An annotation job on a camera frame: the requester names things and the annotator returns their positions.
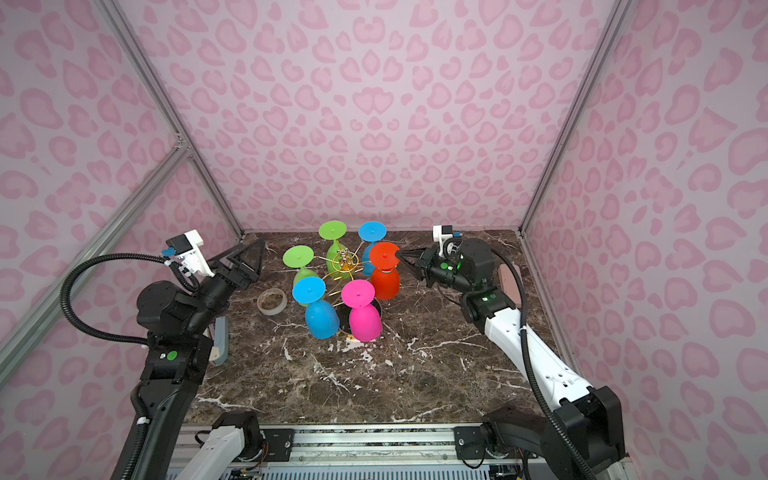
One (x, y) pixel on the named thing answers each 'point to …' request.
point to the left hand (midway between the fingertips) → (252, 240)
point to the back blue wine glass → (372, 232)
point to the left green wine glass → (300, 257)
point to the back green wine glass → (333, 230)
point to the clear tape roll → (271, 301)
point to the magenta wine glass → (365, 320)
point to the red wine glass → (385, 276)
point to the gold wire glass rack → (345, 261)
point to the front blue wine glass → (322, 321)
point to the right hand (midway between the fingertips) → (397, 254)
